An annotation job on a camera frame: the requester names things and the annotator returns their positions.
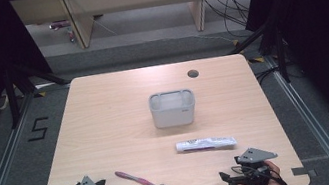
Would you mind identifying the white toothpaste tube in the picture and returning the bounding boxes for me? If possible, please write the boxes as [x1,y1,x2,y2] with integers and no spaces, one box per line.
[174,131,238,156]

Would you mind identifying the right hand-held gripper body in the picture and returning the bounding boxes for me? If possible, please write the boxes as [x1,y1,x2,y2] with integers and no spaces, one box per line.
[222,143,284,185]

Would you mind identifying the bundle of black hanging cables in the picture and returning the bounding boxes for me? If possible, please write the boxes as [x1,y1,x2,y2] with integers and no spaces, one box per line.
[204,0,256,44]

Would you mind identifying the round table cable hole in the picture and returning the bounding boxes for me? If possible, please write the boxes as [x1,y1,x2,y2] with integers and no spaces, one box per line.
[186,68,201,80]

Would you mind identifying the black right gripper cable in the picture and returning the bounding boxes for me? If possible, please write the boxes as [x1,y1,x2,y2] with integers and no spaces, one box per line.
[230,156,291,185]

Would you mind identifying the small red floor item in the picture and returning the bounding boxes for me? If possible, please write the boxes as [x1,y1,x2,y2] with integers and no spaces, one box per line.
[48,18,77,47]

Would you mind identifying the grey plastic holder box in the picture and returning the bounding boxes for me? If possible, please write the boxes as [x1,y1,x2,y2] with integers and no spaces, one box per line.
[147,87,200,131]

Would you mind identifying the black metal stand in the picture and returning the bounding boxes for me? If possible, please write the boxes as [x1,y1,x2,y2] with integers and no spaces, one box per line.
[225,16,295,93]
[0,54,78,130]

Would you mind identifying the pink toothbrush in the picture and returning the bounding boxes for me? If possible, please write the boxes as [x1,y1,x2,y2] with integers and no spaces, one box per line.
[114,162,170,185]

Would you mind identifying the yellow black floor tape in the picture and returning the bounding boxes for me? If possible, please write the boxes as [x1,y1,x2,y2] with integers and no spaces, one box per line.
[247,55,266,66]
[33,89,48,99]

